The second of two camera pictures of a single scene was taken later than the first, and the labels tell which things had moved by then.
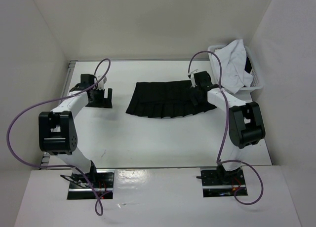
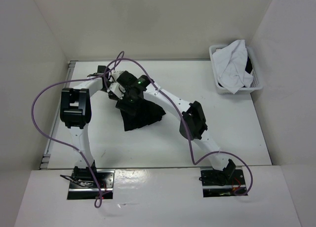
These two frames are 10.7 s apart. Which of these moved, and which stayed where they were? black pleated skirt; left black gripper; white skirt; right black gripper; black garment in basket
Moved: black pleated skirt; right black gripper; left black gripper
Stayed: white skirt; black garment in basket
